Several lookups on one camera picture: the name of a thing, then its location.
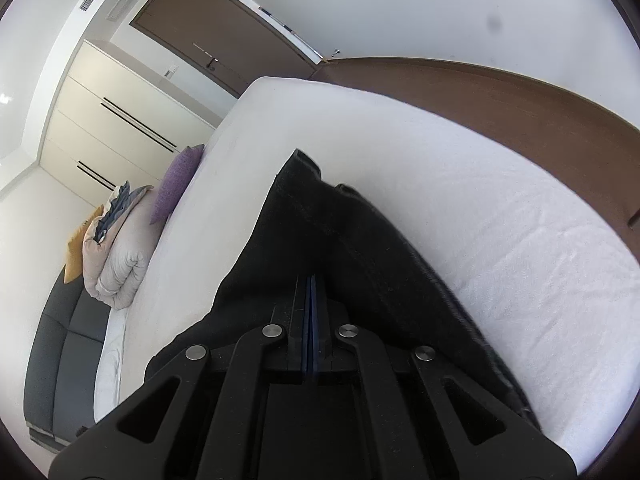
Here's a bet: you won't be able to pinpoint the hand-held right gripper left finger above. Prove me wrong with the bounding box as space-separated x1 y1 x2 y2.
48 274 313 480

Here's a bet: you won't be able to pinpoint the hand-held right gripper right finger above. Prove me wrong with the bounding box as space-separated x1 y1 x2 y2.
311 275 577 480

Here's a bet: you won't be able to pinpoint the black denim pants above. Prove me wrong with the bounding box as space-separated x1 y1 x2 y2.
145 149 544 432

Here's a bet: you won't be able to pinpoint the dark grey sofa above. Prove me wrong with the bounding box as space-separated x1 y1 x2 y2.
23 265 114 454

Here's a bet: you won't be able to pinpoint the folded beige duvet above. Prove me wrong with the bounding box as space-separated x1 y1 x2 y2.
82 185 162 311

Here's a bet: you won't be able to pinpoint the yellow pillow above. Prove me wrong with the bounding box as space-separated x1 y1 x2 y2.
63 205 104 284

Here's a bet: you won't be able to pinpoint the purple pillow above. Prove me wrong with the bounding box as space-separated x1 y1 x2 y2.
150 144 206 225

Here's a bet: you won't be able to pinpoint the blue grey folded cloth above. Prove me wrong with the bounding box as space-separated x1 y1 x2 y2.
95 182 134 244

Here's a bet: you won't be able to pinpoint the white bed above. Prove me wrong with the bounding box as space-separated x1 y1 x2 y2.
92 76 640 477

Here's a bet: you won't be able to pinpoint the white wardrobe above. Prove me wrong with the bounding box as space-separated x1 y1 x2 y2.
37 40 227 212

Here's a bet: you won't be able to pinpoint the brown door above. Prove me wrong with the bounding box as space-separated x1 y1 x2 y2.
131 0 321 99

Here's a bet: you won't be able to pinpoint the black wardrobe handle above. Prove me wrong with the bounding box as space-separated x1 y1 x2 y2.
100 104 177 152
78 160 117 188
76 164 114 193
102 100 179 148

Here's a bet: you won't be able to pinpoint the black door handle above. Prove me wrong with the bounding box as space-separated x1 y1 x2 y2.
192 42 219 71

